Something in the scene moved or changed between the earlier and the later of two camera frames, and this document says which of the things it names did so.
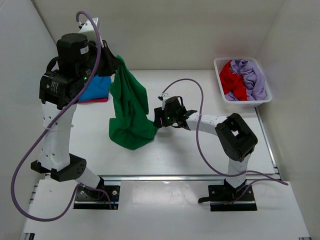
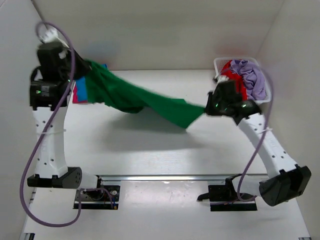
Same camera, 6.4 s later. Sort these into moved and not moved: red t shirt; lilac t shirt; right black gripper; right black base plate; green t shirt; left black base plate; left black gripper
Moved: green t shirt; left black gripper; right black gripper
Not moved: left black base plate; right black base plate; red t shirt; lilac t shirt
